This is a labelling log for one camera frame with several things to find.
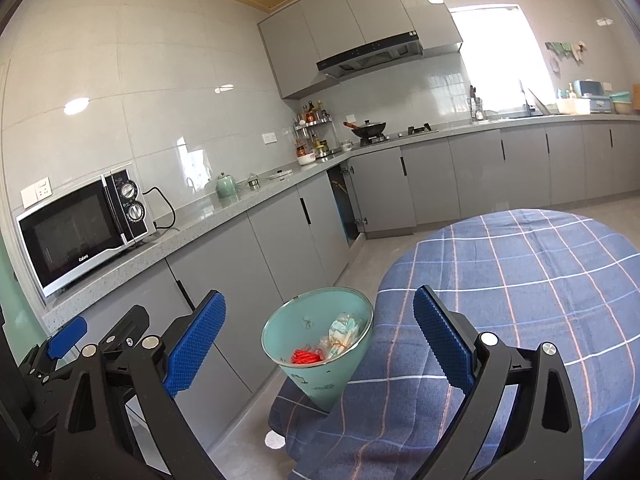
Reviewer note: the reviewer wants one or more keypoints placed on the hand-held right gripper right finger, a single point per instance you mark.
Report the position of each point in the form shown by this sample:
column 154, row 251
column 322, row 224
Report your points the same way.
column 442, row 337

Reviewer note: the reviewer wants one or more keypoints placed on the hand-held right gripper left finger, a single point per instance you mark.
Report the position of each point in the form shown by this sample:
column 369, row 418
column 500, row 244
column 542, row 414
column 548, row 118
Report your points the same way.
column 195, row 342

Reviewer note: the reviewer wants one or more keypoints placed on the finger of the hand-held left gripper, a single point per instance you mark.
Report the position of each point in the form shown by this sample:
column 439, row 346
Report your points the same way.
column 67, row 337
column 127, row 322

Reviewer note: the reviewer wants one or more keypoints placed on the red mesh bag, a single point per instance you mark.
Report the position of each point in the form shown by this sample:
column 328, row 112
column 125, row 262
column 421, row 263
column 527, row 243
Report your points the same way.
column 306, row 356

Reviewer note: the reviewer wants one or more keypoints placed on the white plastic bag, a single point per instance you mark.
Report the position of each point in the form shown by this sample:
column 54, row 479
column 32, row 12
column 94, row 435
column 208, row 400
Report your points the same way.
column 330, row 349

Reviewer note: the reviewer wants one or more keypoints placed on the teal waste bin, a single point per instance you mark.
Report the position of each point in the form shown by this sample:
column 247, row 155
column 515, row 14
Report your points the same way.
column 320, row 385

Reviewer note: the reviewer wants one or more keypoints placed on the black and silver microwave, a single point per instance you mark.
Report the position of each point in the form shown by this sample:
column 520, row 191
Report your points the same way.
column 70, row 240

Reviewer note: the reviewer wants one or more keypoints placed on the blue plaid tablecloth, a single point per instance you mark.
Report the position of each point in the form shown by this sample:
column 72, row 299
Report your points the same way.
column 525, row 285

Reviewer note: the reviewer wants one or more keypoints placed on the green teapot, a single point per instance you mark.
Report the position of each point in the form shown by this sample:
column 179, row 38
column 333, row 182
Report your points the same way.
column 225, row 186

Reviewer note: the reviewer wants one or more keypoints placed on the small metal pot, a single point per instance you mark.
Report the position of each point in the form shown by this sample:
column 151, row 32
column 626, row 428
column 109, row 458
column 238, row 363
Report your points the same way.
column 255, row 181

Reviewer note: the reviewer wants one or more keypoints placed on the flat white kitchen scale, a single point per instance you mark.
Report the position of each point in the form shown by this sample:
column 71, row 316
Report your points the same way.
column 279, row 175

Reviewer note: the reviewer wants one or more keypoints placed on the gas stove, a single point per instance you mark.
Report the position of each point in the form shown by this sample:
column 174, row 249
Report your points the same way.
column 405, row 135

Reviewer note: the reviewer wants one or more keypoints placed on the white bowl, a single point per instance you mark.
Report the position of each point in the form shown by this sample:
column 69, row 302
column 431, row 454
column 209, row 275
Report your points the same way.
column 306, row 159

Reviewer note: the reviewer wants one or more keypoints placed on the white jar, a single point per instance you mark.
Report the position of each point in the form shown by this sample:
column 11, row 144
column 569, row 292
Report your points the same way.
column 346, row 146

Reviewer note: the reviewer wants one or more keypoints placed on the black wok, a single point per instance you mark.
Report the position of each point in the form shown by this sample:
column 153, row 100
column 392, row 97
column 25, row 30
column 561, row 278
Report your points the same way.
column 369, row 130

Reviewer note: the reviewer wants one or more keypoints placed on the knife holder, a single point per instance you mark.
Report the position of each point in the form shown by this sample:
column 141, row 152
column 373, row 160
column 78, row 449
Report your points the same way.
column 476, row 107

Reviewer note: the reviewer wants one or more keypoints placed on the spice rack with bottles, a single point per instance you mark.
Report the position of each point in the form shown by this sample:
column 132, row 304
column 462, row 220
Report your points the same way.
column 314, row 127

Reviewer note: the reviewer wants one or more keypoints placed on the metal faucet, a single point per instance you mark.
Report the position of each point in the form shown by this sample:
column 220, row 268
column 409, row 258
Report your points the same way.
column 525, row 102

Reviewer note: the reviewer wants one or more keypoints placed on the white plastic basin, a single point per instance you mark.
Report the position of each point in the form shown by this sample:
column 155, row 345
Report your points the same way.
column 572, row 106

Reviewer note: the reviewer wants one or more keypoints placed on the soap bottle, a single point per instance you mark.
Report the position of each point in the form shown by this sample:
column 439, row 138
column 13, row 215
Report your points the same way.
column 572, row 91

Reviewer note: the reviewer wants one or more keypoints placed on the bright window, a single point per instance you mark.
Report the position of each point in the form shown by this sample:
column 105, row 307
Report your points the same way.
column 500, row 60

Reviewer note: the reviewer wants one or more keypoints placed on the blue dish box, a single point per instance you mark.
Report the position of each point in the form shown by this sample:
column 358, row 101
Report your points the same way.
column 597, row 95

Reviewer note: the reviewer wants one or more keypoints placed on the black range hood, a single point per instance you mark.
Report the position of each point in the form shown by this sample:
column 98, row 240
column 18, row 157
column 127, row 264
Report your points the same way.
column 370, row 55

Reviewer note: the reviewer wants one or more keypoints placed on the teal basin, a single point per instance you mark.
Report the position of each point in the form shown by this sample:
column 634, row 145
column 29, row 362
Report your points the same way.
column 621, row 102

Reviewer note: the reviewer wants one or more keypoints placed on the grey upper cabinets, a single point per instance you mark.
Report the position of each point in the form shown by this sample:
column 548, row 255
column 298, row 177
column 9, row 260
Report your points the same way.
column 350, row 15

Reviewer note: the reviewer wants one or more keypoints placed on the hanging cloths on wall rack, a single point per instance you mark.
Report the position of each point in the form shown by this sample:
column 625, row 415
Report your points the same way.
column 565, row 49

